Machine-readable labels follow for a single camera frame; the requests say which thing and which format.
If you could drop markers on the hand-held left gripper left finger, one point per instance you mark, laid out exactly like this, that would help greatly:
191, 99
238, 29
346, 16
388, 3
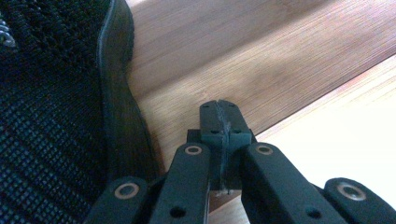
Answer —
213, 124

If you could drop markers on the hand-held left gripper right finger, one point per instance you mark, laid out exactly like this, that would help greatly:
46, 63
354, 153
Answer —
235, 124

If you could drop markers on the wooden shoe rack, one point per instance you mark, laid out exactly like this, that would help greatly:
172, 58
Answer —
249, 46

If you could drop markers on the black mesh shoe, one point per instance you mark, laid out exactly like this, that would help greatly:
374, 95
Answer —
56, 109

